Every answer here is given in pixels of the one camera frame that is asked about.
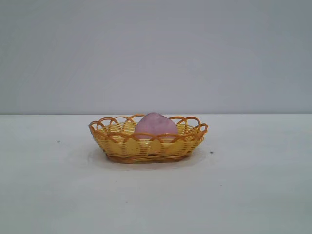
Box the pink peach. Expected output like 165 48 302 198
134 112 180 142

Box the yellow woven wicker basket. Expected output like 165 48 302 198
88 113 209 164

